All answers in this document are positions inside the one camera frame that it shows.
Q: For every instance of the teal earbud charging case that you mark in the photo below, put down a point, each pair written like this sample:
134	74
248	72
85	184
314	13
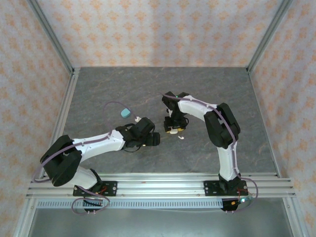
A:
125	112

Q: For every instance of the grey metal lower panel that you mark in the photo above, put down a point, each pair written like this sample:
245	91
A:
160	224

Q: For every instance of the aluminium side rail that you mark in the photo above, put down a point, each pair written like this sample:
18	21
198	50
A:
66	98
263	118

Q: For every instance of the aluminium frame post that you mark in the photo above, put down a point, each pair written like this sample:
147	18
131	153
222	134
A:
56	42
268	37

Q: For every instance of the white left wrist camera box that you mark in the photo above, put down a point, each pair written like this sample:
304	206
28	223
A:
137	119

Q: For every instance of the small base wiring board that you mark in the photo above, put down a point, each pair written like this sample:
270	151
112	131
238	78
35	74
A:
98	197
240	200

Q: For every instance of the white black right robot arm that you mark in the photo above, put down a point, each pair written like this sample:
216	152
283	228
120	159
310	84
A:
227	160

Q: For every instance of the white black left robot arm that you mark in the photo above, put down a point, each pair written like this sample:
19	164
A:
98	145

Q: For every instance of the white earbud charging case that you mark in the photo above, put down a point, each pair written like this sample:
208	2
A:
174	131

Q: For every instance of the aluminium front mounting rail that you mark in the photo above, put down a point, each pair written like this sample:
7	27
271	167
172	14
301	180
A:
160	185

